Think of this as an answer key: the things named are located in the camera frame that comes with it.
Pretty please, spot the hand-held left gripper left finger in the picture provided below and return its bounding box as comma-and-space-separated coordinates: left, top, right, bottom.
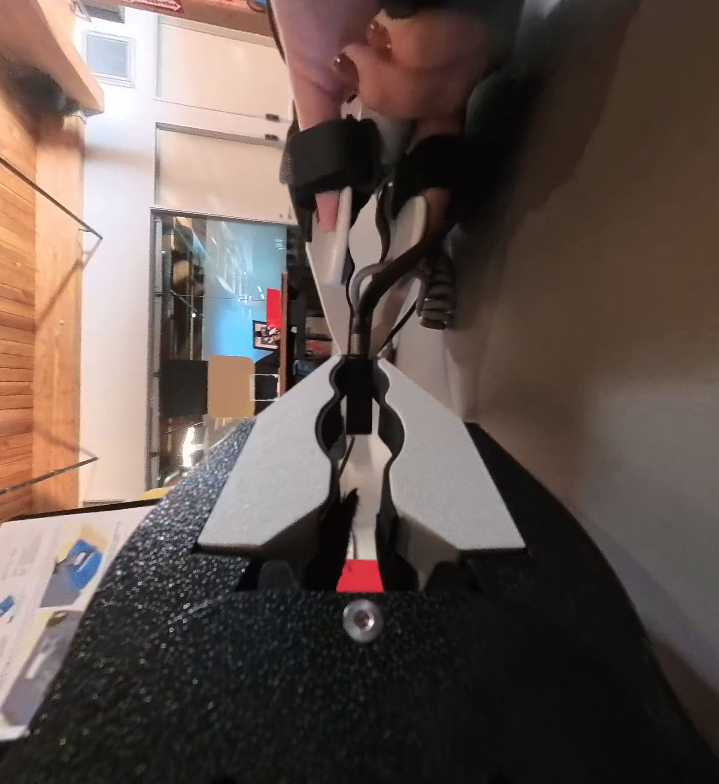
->
195, 354, 345, 561

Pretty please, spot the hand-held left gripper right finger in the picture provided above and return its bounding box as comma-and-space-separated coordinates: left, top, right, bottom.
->
372, 357, 527, 586

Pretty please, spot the black usb cable thick plug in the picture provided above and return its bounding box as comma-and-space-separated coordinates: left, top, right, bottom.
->
338, 239, 443, 437

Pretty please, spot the person's right hand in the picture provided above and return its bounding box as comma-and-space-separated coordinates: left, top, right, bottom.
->
272, 0, 492, 232

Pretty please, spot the tan rounded board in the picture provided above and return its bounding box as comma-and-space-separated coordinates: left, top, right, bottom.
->
207, 356, 255, 420

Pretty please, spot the printed sign board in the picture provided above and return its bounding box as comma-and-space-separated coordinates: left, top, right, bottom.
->
0, 503, 153, 743

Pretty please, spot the clear acrylic panel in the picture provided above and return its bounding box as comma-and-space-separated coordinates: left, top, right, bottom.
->
0, 130, 104, 506

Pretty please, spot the grey coiled cable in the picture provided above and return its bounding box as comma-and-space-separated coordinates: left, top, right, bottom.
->
419, 253, 459, 332

